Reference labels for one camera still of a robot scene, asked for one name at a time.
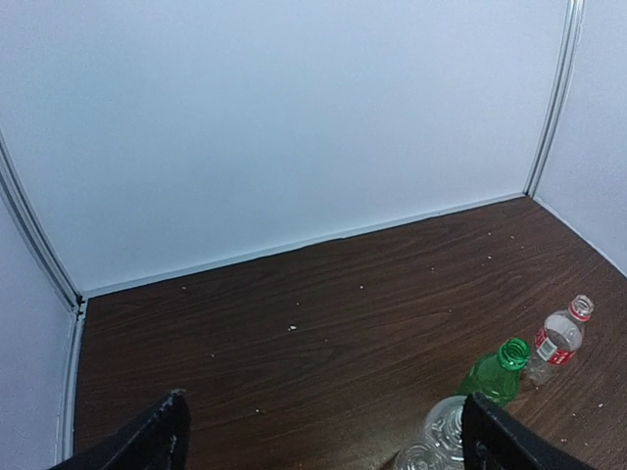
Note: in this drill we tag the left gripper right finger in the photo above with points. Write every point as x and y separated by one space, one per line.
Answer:
492 439

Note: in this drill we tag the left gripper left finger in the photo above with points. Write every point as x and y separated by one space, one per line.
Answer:
157 438

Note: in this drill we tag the clear bottle white cap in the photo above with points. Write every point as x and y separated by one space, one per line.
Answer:
438 443

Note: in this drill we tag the green plastic bottle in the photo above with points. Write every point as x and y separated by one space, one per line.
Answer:
497 374

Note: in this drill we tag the red label cola bottle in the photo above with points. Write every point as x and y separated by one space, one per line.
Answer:
558 340

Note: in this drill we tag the left aluminium frame post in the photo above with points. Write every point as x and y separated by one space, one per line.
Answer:
24 216

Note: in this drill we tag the aluminium frame post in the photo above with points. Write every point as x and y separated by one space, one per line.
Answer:
24 216
570 39

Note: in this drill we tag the right aluminium frame post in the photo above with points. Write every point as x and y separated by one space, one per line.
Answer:
570 39

